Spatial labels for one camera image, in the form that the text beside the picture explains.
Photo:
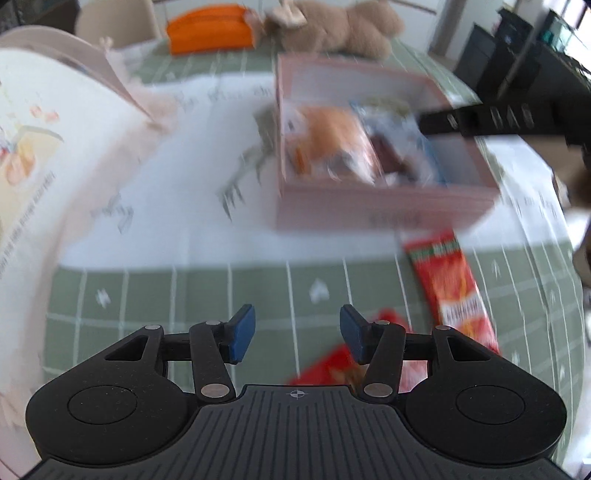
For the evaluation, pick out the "red barcode snack packet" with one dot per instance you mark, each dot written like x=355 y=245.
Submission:
x=395 y=170

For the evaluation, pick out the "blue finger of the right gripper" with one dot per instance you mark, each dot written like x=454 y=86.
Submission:
x=497 y=119

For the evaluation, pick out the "beige chair left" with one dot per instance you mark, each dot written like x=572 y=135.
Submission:
x=125 y=22

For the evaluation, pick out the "red spicy strip packet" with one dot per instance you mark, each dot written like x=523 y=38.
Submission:
x=450 y=287

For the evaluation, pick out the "round bun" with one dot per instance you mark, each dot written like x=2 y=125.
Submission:
x=330 y=143

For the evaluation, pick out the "brown plush toy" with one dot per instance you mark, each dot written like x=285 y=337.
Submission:
x=365 y=29

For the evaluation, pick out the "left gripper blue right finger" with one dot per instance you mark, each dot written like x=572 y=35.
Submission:
x=378 y=346

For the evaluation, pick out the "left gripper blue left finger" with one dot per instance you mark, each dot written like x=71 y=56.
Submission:
x=213 y=346

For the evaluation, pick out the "orange tissue pouch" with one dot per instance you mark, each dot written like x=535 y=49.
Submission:
x=219 y=27

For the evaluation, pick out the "white printed table runner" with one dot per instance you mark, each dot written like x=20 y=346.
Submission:
x=193 y=203

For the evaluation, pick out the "green checked tablecloth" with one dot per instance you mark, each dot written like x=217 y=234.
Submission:
x=520 y=255

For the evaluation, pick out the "pink cardboard gift box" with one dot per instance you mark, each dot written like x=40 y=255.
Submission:
x=471 y=189

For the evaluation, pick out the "blue seaweed snack packet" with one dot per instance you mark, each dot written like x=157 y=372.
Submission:
x=394 y=119

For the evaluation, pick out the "white cartoon print bag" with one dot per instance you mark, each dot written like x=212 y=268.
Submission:
x=75 y=126

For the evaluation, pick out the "red snack packet clear window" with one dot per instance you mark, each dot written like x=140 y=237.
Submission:
x=338 y=367

